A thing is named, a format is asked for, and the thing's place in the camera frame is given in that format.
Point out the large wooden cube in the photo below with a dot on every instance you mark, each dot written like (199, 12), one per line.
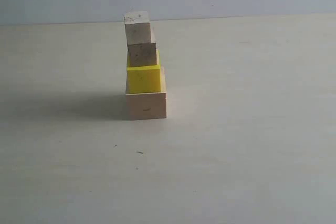
(142, 106)

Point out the yellow cube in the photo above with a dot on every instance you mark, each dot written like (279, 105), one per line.
(144, 79)

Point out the medium wooden cube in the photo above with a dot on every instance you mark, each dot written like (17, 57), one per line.
(142, 54)

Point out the small wooden cube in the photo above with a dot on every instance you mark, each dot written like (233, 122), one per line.
(138, 28)

